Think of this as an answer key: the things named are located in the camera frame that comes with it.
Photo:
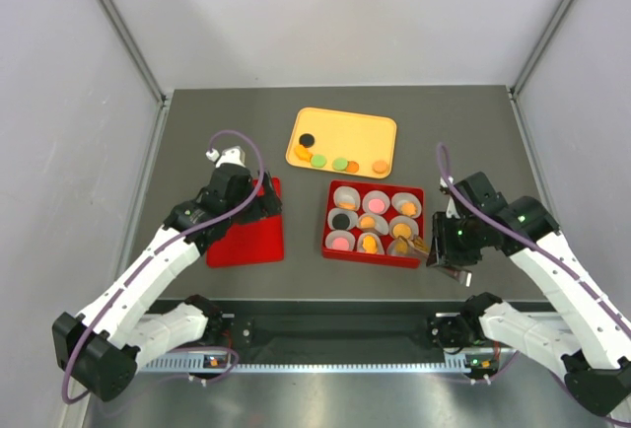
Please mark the yellow tray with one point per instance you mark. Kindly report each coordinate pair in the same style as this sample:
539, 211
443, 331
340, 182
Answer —
358, 137

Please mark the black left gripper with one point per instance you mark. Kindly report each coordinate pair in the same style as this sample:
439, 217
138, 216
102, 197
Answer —
263, 206

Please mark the green sandwich cookie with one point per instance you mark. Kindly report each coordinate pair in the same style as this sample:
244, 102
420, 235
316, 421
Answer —
318, 161
340, 164

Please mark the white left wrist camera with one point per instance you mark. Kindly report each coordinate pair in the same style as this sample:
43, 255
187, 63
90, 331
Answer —
232, 156

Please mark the orange round cookie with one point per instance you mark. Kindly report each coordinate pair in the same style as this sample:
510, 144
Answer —
367, 222
402, 247
401, 230

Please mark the red cookie box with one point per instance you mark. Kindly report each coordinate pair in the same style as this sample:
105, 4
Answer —
385, 259

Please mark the tan rectangular biscuit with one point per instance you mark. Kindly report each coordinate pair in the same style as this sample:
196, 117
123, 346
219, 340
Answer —
347, 206

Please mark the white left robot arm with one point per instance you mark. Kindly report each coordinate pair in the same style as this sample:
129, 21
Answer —
104, 346

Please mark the red box lid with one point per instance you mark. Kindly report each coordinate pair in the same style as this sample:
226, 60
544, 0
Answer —
249, 244

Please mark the pink sandwich cookie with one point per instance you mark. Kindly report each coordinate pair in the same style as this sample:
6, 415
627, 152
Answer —
377, 206
340, 243

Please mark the black sandwich cookie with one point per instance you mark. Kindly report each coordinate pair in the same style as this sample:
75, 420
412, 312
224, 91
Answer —
340, 222
307, 140

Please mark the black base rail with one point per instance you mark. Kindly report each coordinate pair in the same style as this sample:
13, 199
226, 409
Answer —
336, 332

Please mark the metal tongs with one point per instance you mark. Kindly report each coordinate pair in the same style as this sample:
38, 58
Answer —
457, 273

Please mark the brown chip cookie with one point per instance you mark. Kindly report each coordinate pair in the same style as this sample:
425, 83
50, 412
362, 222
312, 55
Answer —
352, 167

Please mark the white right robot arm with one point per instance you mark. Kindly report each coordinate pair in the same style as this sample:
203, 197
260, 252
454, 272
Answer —
592, 355

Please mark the yellow fish cookie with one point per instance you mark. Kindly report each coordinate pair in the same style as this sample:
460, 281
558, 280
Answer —
370, 245

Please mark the orange flower cookie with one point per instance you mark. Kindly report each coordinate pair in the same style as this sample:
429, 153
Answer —
408, 209

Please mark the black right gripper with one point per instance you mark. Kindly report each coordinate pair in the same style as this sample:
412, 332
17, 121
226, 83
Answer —
444, 251

